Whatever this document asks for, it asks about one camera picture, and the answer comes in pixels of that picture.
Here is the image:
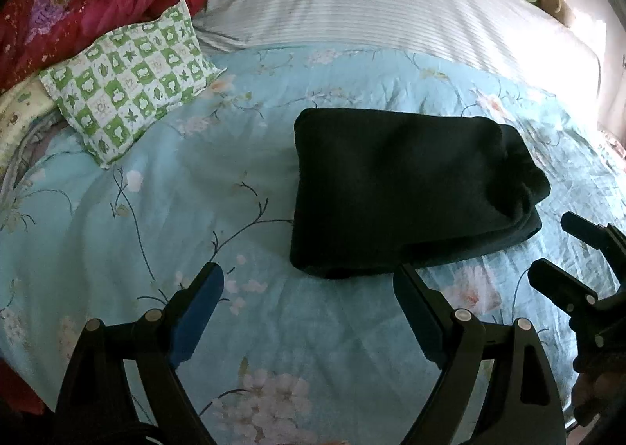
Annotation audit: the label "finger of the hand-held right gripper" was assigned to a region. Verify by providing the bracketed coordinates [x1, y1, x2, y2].
[529, 258, 600, 314]
[561, 211, 626, 280]

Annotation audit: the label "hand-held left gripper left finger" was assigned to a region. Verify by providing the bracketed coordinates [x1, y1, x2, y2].
[54, 262, 226, 445]

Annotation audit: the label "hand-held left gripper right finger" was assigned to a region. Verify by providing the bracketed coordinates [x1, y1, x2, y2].
[392, 263, 568, 445]

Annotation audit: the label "black pants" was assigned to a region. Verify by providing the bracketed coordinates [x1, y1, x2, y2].
[288, 108, 552, 280]

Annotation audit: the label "person's right hand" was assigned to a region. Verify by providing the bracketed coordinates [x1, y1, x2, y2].
[570, 371, 612, 426]

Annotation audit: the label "pink floral cloth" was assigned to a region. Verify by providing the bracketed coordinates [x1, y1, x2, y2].
[599, 129, 626, 160]

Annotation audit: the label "light blue floral bed sheet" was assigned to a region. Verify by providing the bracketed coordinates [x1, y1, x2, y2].
[0, 45, 626, 445]

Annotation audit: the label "red cloth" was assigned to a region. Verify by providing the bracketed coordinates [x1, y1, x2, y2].
[0, 359, 46, 415]

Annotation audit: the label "green white checked pillow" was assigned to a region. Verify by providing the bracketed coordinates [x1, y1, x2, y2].
[39, 0, 227, 169]

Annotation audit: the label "pale yellow patterned cloth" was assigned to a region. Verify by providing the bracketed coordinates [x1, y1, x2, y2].
[0, 79, 67, 172]

